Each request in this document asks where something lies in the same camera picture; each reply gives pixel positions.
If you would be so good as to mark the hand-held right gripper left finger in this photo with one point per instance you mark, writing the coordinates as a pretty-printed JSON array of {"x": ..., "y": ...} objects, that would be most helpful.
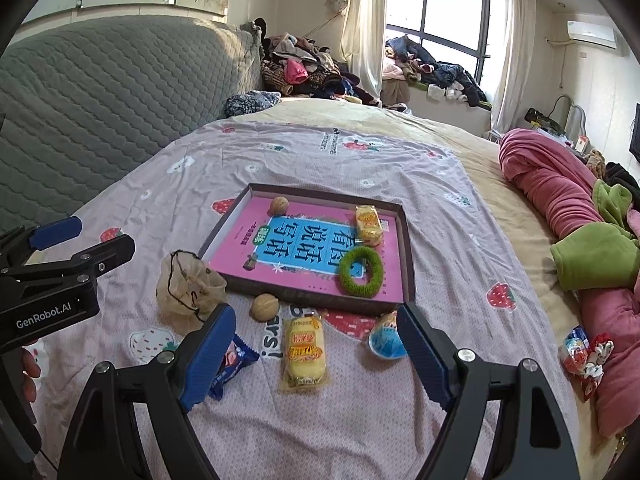
[{"x": 207, "y": 360}]

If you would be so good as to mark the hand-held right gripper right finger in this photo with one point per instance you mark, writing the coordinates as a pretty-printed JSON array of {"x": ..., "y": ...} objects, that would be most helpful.
[{"x": 425, "y": 355}]

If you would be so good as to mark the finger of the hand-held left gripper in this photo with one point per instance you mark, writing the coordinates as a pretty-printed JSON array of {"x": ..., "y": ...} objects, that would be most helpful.
[
  {"x": 55, "y": 230},
  {"x": 100, "y": 255}
]

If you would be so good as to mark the blue white egg-shaped toy packet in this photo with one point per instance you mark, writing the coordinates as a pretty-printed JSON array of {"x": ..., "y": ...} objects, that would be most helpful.
[{"x": 387, "y": 342}]

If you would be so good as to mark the walnut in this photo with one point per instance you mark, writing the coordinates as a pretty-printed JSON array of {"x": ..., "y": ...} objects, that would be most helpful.
[
  {"x": 263, "y": 306},
  {"x": 280, "y": 206}
]

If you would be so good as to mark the long yellow cake packet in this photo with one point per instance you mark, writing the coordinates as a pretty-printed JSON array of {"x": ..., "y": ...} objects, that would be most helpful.
[{"x": 304, "y": 355}]

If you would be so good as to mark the shallow brown cardboard box tray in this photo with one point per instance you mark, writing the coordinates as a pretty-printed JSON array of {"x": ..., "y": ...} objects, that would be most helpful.
[{"x": 310, "y": 302}]

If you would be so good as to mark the small yellow cake packet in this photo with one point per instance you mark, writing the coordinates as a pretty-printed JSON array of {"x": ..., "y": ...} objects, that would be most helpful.
[{"x": 369, "y": 225}]

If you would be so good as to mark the person's left hand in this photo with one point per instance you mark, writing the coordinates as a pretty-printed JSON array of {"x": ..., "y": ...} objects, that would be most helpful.
[{"x": 31, "y": 375}]

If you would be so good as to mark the blue snack packet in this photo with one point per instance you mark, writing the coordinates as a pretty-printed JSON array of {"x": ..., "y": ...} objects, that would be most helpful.
[{"x": 235, "y": 360}]

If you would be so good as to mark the grey quilted headboard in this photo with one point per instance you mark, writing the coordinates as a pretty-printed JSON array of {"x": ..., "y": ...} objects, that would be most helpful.
[{"x": 100, "y": 110}]

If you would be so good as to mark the red white patterned wrapper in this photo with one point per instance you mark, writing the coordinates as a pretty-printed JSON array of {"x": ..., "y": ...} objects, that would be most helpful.
[{"x": 597, "y": 365}]

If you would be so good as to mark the green fleece blanket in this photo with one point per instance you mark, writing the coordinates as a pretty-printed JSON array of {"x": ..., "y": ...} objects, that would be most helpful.
[{"x": 595, "y": 260}]

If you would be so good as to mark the pink quilt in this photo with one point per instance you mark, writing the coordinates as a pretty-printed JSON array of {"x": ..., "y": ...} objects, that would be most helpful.
[{"x": 545, "y": 185}]

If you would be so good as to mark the blue fuzzy cloth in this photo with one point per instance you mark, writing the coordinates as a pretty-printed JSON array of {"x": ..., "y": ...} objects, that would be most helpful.
[{"x": 250, "y": 102}]

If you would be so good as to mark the pink strawberry printed bedsheet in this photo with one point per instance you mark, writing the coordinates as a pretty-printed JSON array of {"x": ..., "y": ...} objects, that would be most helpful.
[{"x": 310, "y": 160}]

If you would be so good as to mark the dark bag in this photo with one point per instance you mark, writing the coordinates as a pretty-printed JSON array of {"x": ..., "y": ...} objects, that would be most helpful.
[{"x": 537, "y": 120}]

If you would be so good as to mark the black clothes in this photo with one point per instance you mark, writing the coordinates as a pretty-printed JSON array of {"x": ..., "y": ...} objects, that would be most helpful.
[{"x": 622, "y": 175}]

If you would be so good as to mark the pile of mixed clothes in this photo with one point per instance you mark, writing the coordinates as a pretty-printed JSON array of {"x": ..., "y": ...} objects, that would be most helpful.
[{"x": 310, "y": 70}]

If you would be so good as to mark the pile of dark clothes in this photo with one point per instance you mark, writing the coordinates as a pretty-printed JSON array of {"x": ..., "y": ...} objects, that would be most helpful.
[{"x": 445, "y": 72}]

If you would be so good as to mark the black television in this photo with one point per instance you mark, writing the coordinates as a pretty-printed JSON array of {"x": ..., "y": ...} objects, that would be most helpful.
[{"x": 635, "y": 135}]

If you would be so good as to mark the cream curtain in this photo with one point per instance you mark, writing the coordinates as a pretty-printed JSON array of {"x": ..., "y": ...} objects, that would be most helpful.
[
  {"x": 362, "y": 35},
  {"x": 512, "y": 60}
]

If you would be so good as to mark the dark framed window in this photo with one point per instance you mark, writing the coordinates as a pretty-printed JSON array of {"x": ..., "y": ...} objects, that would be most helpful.
[{"x": 450, "y": 5}]

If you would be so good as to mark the white air conditioner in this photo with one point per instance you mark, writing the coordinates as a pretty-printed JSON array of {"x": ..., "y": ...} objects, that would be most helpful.
[{"x": 592, "y": 34}]

